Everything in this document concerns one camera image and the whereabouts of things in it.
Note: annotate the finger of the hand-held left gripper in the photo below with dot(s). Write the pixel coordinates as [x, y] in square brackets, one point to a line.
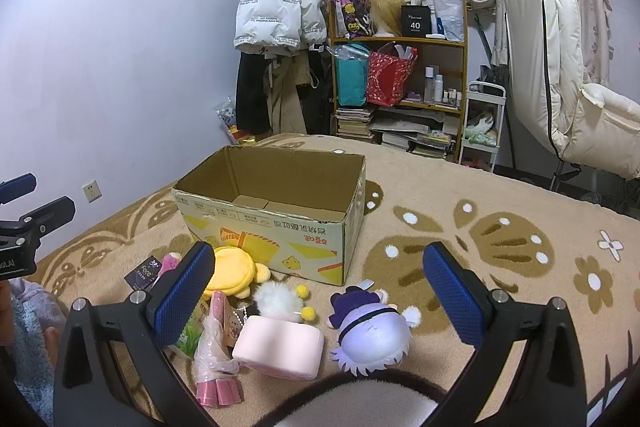
[47, 213]
[17, 188]

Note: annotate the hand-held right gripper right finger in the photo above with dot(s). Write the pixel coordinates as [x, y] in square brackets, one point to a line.
[450, 297]

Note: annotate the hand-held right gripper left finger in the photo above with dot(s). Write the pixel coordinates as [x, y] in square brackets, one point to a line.
[182, 297]

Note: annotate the pink bunny plush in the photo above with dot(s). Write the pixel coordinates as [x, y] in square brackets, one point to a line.
[172, 262]

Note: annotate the green packet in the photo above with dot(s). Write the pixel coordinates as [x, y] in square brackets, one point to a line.
[192, 334]

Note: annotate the small dark packet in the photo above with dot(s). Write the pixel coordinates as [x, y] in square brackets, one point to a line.
[142, 277]

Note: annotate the yellow plush toy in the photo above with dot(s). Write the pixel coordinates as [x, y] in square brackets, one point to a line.
[230, 269]

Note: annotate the pink cloth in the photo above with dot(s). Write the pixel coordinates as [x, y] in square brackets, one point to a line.
[215, 352]

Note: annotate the purple plush doll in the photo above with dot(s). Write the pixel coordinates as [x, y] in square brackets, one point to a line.
[370, 337]

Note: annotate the white pompom plush toy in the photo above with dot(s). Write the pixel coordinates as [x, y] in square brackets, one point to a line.
[275, 299]

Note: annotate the pink soft block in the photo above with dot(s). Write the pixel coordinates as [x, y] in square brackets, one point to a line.
[280, 344]

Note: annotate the printed cardboard box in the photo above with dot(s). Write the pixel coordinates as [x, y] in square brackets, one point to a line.
[300, 252]

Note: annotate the light blue fleece clothing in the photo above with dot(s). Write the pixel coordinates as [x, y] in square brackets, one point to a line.
[30, 357]

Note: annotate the pile of books and magazines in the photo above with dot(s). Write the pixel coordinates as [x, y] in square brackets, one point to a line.
[415, 134]

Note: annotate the yellow and red bag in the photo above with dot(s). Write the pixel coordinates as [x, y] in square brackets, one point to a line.
[242, 137]

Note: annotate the metal chair stand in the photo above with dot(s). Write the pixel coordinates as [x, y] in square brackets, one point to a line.
[590, 187]

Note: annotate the stack of books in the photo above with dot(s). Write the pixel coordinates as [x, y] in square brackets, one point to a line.
[354, 123]

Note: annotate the row of small bottles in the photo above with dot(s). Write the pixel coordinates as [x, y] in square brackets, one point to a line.
[452, 97]

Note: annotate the white trolley cart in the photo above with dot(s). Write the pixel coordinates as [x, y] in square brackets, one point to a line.
[482, 89]

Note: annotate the tall white bottle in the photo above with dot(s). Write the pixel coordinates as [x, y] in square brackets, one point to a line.
[430, 84]

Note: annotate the black hanging coat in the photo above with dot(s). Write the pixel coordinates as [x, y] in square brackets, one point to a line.
[250, 92]

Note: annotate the beige hanging trousers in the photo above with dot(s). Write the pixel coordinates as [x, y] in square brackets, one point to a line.
[285, 97]

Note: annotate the red gift bag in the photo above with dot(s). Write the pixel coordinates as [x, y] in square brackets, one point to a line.
[387, 79]

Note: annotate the dark hanging clothes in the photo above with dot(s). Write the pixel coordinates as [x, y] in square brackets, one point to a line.
[317, 102]

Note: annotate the teal gift bag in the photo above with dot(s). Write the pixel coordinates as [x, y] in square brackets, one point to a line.
[350, 79]

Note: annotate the wooden shelf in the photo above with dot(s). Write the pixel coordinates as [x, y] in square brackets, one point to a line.
[400, 43]

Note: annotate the black box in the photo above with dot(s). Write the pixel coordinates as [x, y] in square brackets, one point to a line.
[416, 21]

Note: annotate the white plastic bag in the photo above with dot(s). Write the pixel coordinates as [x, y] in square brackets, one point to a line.
[447, 7]

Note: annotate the blonde wig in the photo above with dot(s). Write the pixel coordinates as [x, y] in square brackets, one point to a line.
[385, 12]

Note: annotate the black patterned tote bag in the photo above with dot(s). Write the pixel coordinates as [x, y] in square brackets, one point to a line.
[350, 7]

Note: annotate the white wall socket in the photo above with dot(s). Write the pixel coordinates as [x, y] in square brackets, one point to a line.
[92, 191]

